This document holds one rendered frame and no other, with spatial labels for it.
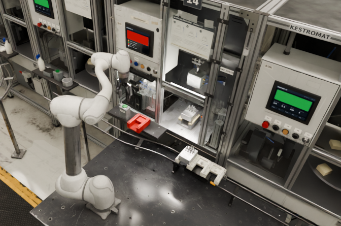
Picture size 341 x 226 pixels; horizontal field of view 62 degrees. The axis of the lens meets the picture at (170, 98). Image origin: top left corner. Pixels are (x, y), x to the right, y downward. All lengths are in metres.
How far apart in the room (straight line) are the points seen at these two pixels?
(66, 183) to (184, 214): 0.84
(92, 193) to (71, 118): 0.55
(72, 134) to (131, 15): 0.89
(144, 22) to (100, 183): 1.12
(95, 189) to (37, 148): 1.79
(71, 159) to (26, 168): 1.60
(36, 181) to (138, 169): 1.32
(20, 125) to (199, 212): 2.63
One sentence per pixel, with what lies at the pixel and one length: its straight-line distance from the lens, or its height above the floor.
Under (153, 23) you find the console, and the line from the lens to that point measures 1.97.
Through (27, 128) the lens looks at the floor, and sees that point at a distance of 3.97.
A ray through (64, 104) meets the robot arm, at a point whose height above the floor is 1.49.
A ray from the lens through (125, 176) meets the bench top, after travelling 2.35.
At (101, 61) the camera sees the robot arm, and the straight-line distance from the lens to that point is 2.12.
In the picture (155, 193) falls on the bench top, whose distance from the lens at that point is 2.26.
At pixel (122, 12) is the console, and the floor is 1.79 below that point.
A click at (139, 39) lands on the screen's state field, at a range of 2.07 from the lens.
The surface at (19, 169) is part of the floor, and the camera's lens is 3.52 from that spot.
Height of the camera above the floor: 2.55
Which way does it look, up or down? 37 degrees down
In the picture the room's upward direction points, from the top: 5 degrees clockwise
